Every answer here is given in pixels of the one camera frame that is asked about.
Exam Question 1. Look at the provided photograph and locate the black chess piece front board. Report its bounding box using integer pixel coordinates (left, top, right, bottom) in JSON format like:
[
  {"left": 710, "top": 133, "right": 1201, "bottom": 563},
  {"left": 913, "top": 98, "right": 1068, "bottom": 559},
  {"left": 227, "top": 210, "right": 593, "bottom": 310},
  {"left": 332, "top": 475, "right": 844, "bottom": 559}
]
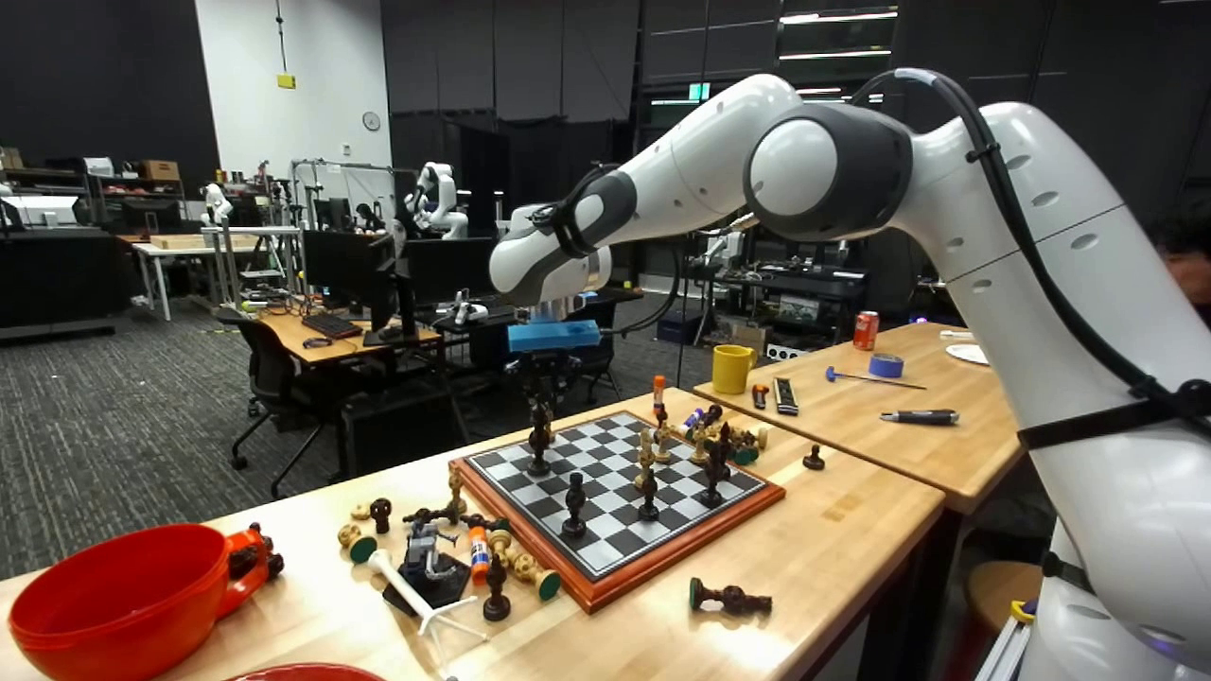
[{"left": 560, "top": 472, "right": 585, "bottom": 542}]

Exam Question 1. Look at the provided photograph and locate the yellow cup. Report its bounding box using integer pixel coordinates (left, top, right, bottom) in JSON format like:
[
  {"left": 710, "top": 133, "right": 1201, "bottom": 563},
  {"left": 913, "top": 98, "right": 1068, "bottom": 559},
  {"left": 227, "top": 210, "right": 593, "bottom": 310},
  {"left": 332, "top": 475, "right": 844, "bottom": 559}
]
[{"left": 710, "top": 344, "right": 755, "bottom": 395}]

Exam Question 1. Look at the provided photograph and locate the computer monitor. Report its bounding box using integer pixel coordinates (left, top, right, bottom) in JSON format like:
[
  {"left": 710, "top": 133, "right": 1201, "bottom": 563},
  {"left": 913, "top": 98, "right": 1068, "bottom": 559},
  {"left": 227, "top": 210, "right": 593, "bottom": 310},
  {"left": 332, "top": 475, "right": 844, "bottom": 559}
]
[{"left": 303, "top": 229, "right": 390, "bottom": 310}]

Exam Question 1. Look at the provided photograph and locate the black marker pen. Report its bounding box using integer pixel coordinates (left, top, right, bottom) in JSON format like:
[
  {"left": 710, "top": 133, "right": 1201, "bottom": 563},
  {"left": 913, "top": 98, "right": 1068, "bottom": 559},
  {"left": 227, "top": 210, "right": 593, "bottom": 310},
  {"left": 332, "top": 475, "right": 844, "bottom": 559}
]
[{"left": 882, "top": 408, "right": 957, "bottom": 426}]

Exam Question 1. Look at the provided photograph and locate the black office chair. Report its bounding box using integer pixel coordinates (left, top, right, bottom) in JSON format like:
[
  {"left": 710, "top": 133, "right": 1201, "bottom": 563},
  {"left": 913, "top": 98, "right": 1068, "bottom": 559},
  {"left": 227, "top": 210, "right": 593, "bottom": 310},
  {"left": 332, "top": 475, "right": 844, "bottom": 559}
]
[{"left": 219, "top": 310, "right": 330, "bottom": 496}]

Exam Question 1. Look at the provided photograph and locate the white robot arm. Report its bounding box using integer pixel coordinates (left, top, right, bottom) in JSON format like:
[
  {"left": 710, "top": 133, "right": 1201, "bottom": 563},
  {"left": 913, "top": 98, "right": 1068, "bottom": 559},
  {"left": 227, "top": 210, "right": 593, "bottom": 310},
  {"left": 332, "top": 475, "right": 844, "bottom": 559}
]
[{"left": 488, "top": 66, "right": 1211, "bottom": 681}]

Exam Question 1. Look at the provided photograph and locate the red can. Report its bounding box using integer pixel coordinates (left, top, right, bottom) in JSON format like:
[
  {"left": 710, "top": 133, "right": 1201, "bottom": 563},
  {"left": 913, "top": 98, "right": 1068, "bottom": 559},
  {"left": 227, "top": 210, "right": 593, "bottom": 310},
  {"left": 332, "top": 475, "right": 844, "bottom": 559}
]
[{"left": 851, "top": 310, "right": 882, "bottom": 350}]

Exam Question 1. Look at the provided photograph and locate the black pawn near table edge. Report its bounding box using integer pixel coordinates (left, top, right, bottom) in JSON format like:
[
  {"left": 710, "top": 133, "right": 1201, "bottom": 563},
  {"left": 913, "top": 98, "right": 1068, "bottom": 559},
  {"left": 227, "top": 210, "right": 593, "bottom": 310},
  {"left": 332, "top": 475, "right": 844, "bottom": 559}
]
[{"left": 801, "top": 447, "right": 824, "bottom": 472}]

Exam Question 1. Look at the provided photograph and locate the black chess piece on board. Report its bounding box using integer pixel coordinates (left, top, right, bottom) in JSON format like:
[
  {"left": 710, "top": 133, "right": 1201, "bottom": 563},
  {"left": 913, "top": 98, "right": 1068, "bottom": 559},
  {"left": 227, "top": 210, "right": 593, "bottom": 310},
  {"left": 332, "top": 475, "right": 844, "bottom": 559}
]
[{"left": 528, "top": 395, "right": 552, "bottom": 475}]

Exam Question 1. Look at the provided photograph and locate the brown toy with green wheels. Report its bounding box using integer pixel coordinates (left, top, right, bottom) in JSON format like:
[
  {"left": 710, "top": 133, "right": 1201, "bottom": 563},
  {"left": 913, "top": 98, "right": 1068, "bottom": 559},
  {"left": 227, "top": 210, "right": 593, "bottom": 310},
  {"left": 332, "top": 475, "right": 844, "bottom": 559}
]
[{"left": 702, "top": 422, "right": 767, "bottom": 464}]

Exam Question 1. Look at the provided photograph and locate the red bowl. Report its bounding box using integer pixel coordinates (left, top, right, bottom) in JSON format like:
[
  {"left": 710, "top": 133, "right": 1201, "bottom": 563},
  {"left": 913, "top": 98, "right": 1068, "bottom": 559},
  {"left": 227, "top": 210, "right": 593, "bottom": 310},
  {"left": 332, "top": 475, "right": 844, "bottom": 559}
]
[{"left": 9, "top": 520, "right": 227, "bottom": 681}]

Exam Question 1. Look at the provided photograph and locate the white plate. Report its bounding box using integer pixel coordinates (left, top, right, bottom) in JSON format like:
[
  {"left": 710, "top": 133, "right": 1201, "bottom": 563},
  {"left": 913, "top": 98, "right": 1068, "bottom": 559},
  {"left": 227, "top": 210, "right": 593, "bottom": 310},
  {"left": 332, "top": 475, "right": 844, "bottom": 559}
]
[{"left": 943, "top": 344, "right": 991, "bottom": 366}]

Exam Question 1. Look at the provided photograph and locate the light brown chess piece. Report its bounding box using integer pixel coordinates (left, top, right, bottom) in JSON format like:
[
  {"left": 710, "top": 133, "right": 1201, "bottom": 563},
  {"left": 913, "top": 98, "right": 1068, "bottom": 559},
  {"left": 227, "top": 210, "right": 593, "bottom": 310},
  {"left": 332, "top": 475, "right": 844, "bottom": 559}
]
[{"left": 634, "top": 426, "right": 662, "bottom": 472}]

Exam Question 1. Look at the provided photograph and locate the purple toy tool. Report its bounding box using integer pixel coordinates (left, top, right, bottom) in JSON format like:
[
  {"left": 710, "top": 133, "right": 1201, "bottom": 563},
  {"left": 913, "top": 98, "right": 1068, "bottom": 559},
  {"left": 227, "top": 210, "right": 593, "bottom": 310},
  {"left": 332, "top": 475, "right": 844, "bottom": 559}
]
[{"left": 683, "top": 403, "right": 721, "bottom": 436}]

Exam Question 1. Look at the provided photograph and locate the black chess piece on table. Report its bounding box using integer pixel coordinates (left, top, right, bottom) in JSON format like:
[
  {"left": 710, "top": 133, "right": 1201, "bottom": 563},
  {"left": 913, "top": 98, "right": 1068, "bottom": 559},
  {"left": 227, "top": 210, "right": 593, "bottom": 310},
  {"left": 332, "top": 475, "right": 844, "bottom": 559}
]
[{"left": 689, "top": 578, "right": 771, "bottom": 615}]

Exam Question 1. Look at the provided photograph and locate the red plate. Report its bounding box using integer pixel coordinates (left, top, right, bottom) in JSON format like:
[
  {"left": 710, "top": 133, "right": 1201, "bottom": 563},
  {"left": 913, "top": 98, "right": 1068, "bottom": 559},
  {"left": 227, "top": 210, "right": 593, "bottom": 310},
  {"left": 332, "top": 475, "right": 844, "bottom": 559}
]
[{"left": 229, "top": 663, "right": 381, "bottom": 681}]

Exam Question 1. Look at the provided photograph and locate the wooden chess board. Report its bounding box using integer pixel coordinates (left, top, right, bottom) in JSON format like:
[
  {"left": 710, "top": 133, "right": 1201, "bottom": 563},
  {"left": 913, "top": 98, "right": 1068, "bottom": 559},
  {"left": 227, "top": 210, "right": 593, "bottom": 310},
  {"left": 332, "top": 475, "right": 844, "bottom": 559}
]
[{"left": 450, "top": 412, "right": 782, "bottom": 609}]

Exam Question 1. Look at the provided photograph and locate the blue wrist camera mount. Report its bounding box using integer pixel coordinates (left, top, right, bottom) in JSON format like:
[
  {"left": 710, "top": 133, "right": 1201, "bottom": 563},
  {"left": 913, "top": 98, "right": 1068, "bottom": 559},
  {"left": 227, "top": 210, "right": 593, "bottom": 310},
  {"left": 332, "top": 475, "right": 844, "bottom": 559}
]
[{"left": 507, "top": 318, "right": 601, "bottom": 356}]

